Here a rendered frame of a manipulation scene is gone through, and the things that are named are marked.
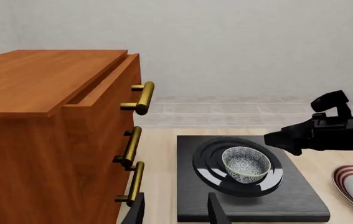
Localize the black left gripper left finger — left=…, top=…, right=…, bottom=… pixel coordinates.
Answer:
left=118, top=192, right=146, bottom=224

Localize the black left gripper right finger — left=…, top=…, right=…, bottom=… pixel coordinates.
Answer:
left=207, top=192, right=232, bottom=224

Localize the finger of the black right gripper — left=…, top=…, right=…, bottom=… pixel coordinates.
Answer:
left=263, top=119, right=315, bottom=148
left=290, top=146, right=311, bottom=157

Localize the flat black stove plate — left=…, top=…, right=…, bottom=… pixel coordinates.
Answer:
left=176, top=134, right=331, bottom=223

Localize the patterned black and white bowl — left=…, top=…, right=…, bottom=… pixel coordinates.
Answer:
left=221, top=146, right=272, bottom=185

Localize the wooden drawer with open gap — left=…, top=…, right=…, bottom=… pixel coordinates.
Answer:
left=61, top=52, right=142, bottom=222

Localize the wooden cabinet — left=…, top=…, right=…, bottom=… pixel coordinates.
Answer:
left=0, top=49, right=142, bottom=224

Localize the brass drawer handle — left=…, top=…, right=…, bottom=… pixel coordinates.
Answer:
left=115, top=161, right=145, bottom=208
left=113, top=125, right=143, bottom=169
left=120, top=80, right=155, bottom=116

